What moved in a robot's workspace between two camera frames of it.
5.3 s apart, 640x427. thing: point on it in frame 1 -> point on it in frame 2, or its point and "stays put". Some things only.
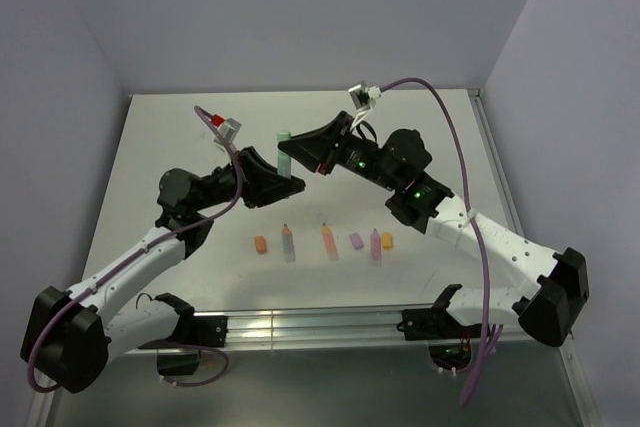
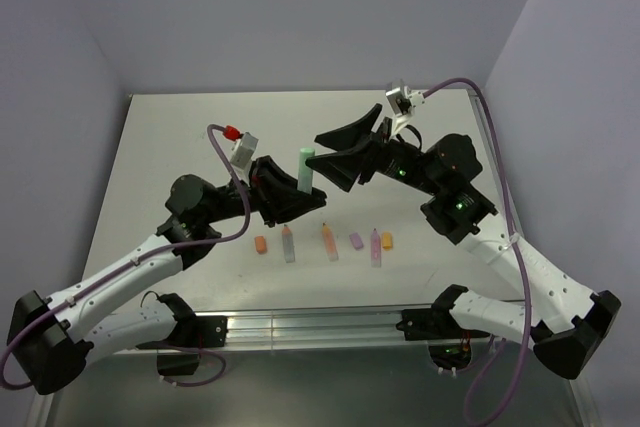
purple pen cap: [356, 240] stays put
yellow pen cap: [387, 240] stays put
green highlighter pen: [283, 164] -> [305, 179]
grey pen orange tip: [289, 253] stays put
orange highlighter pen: [330, 243] stays put
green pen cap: [282, 136] -> [305, 173]
